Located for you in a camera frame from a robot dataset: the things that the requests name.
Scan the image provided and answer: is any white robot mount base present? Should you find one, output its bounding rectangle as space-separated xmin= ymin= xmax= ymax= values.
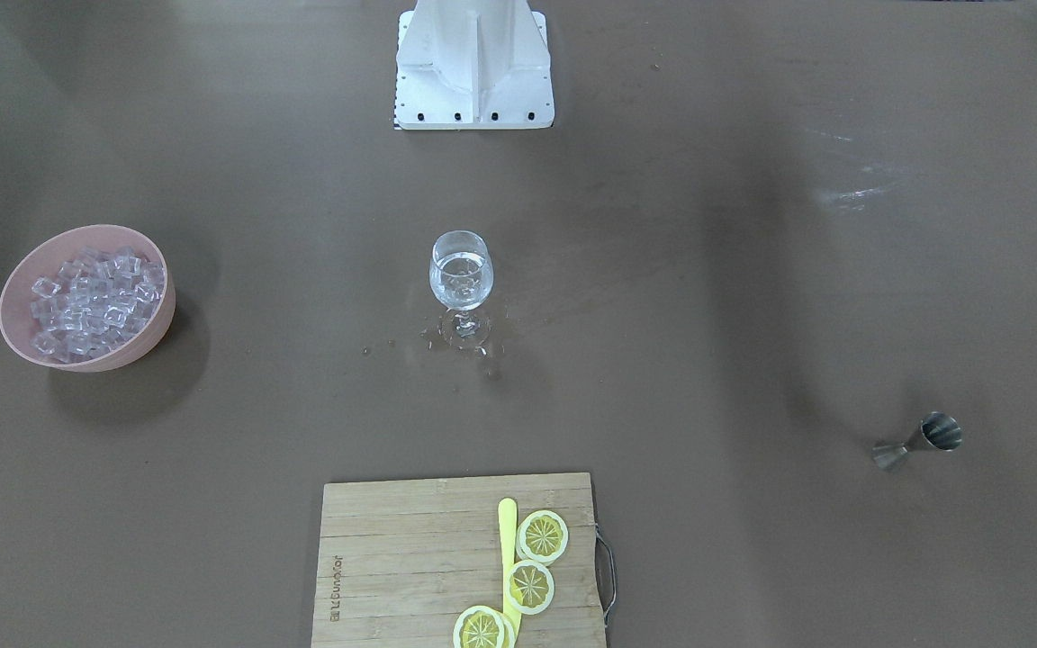
xmin=392 ymin=1 xmax=555 ymax=131

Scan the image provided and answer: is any wooden cutting board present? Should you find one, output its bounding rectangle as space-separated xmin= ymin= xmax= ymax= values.
xmin=311 ymin=472 xmax=608 ymax=647

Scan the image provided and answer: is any steel double jigger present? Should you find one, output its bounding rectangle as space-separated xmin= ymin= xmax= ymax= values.
xmin=870 ymin=411 xmax=963 ymax=473

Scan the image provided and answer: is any clear ice cubes pile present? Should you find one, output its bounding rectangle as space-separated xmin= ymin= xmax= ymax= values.
xmin=30 ymin=246 xmax=168 ymax=365

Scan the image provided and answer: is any lemon slice near handle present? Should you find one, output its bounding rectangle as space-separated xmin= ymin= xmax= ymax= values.
xmin=515 ymin=509 xmax=571 ymax=566

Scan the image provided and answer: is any clear wine glass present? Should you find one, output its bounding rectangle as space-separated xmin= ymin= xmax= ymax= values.
xmin=428 ymin=230 xmax=494 ymax=350

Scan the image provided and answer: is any middle lemon slice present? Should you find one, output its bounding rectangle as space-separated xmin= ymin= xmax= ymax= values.
xmin=503 ymin=559 xmax=556 ymax=616

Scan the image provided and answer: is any pink bowl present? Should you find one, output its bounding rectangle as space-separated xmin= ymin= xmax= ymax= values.
xmin=0 ymin=224 xmax=176 ymax=373

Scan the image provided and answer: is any yellow plastic knife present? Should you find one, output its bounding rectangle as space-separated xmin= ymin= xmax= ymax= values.
xmin=497 ymin=497 xmax=522 ymax=631

